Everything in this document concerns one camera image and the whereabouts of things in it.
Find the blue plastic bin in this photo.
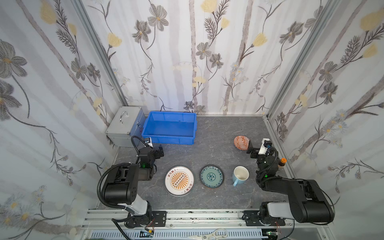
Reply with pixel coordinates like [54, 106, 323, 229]
[142, 111, 197, 145]

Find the orange sunburst plate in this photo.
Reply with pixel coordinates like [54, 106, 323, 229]
[165, 166, 195, 197]

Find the teal patterned small plate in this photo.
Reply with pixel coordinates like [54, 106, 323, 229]
[200, 165, 224, 189]

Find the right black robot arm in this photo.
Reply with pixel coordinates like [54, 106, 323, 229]
[247, 139, 335, 225]

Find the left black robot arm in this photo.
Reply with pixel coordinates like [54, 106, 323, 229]
[97, 136, 165, 229]

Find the red patterned bowl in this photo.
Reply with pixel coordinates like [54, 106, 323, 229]
[234, 136, 250, 151]

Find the brown bottle orange cap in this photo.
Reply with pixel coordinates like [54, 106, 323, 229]
[278, 158, 287, 170]

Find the silver metal case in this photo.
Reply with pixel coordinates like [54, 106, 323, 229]
[106, 107, 146, 148]

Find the light blue mug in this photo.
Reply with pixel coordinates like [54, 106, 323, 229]
[233, 166, 250, 187]

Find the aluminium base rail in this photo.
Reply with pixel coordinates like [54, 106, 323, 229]
[81, 209, 335, 240]

